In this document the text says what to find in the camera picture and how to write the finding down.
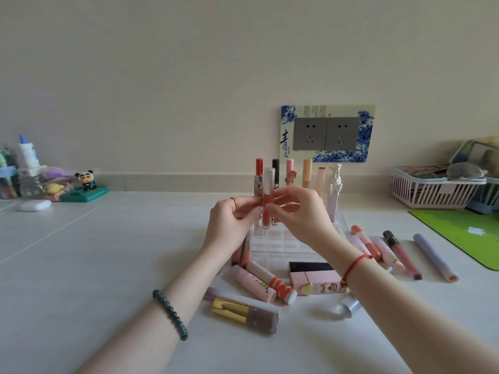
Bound person's right hand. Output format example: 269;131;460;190
264;185;340;250

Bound person's left hand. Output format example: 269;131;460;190
205;196;266;254

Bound silver-capped coral lip gloss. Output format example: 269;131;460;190
260;167;277;230

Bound person's left forearm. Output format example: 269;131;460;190
76;244;231;374

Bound person's right forearm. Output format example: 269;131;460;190
312;234;499;374

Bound clear acrylic lipstick organizer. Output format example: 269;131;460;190
249;209;350;266

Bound dark brown lip gloss tube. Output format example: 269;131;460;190
232;233;250;268

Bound orange-capped silver lipstick tube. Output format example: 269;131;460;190
255;158;265;198

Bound white ornate lipstick tube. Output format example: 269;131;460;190
327;163;343;223

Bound black square lipstick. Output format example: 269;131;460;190
288;262;335;273

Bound orange white striped lipstick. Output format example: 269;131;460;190
246;261;298;305

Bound pink square lipstick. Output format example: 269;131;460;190
289;270;348;297

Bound white pink lipstick tube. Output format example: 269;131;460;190
349;234;393;274

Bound coral lip gloss tube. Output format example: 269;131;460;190
350;224;382;262

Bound gold-capped brown lip gloss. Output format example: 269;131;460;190
211;296;280;335

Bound silver-capped clear tube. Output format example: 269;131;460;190
331;293;362;319

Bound pink printed lipstick tube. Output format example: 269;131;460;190
370;236;406;275

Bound black-capped pink lip gloss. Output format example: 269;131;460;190
382;230;423;281

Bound makeup palettes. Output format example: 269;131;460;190
401;164;450;180

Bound white plastic basket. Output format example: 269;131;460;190
391;166;488;210

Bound lavender lipstick tube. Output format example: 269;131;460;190
413;233;459;284

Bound cartoon figurine on green base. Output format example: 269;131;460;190
60;169;109;203

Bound green mouse mat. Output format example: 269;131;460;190
408;208;499;271

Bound grey pouch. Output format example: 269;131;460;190
446;162;488;181

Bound purple plastic item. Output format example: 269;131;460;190
45;166;75;182

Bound yellow cartoon figurine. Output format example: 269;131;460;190
43;182;65;202

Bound clear storage box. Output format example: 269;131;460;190
450;138;499;180

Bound blue plastic basket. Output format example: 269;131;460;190
465;178;499;215

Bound white earbuds case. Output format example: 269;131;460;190
20;199;52;212

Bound clear glass bottle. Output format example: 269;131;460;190
17;166;47;199

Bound white bottle with blue cap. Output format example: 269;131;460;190
17;134;41;170

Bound holder of coloured pens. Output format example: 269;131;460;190
0;143;21;201

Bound grey wall socket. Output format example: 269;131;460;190
293;117;327;151
325;117;359;151

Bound red string bracelet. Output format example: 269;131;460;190
339;254;374;290

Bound blue and white socket frame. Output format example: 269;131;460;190
280;104;376;163

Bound dark green bead bracelet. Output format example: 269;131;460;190
152;289;189;342

